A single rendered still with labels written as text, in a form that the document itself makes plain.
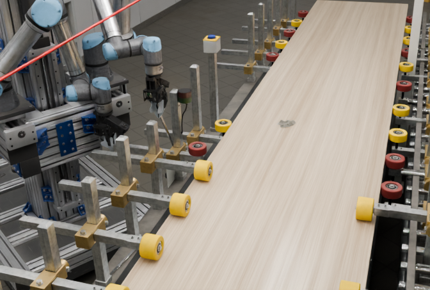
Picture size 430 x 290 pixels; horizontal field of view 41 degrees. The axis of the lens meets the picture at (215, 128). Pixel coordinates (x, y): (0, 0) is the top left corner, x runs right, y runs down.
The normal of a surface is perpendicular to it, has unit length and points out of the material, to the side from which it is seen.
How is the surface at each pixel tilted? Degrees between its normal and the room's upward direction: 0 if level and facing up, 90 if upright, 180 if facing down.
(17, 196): 0
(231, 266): 0
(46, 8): 85
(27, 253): 0
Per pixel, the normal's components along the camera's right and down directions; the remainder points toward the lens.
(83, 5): 0.92, 0.14
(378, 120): -0.04, -0.90
